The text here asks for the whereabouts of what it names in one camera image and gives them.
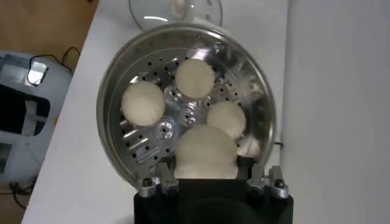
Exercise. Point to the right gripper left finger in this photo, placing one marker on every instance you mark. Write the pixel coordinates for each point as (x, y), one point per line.
(166, 179)

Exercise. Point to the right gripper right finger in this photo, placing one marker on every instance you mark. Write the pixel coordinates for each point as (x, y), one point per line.
(259, 179)

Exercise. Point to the white steamed baozi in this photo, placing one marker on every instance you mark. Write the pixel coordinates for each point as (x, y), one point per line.
(143, 103)
(194, 78)
(227, 119)
(205, 152)

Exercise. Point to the round glass lid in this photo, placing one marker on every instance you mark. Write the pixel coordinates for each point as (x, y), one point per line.
(158, 12)

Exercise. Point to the perforated steel steamer basket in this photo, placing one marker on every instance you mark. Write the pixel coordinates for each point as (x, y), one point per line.
(243, 76)

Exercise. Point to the grey robot torso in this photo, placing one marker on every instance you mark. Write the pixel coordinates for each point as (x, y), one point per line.
(55, 91)

